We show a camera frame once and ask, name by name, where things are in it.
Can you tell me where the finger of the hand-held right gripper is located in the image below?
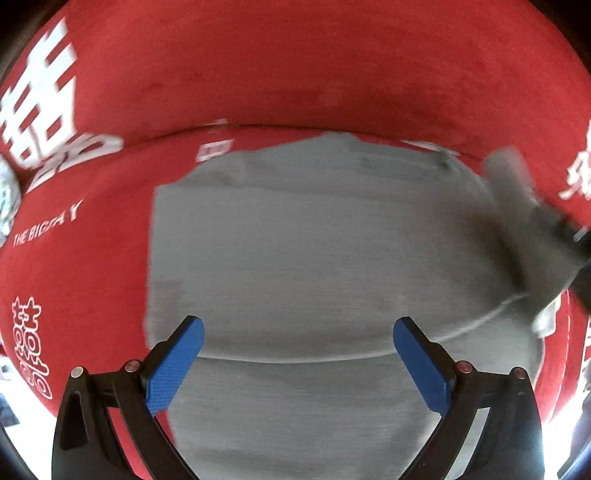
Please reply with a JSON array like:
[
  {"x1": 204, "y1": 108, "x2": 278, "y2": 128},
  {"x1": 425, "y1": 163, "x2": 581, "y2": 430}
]
[
  {"x1": 531, "y1": 207, "x2": 591, "y2": 257},
  {"x1": 570, "y1": 271, "x2": 591, "y2": 302}
]

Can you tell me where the red printed sofa cover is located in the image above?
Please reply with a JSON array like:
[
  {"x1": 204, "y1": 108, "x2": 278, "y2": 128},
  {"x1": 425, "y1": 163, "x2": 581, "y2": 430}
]
[{"x1": 0, "y1": 0, "x2": 591, "y2": 480}]

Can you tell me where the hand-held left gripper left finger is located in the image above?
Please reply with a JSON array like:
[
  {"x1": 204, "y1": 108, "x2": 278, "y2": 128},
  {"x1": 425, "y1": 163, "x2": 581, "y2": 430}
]
[{"x1": 53, "y1": 316, "x2": 205, "y2": 480}]

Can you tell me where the white green patterned object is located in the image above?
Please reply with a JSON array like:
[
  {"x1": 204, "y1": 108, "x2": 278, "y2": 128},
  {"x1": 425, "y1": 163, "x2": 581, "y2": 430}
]
[{"x1": 0, "y1": 156, "x2": 20, "y2": 238}]

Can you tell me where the grey knit sweater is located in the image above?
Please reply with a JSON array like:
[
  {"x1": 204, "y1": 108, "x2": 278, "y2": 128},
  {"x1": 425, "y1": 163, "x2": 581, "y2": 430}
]
[{"x1": 143, "y1": 131, "x2": 578, "y2": 480}]

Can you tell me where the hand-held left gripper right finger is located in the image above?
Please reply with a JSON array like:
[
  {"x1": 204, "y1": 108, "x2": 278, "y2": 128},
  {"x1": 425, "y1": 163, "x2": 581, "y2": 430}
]
[{"x1": 393, "y1": 316, "x2": 546, "y2": 480}]

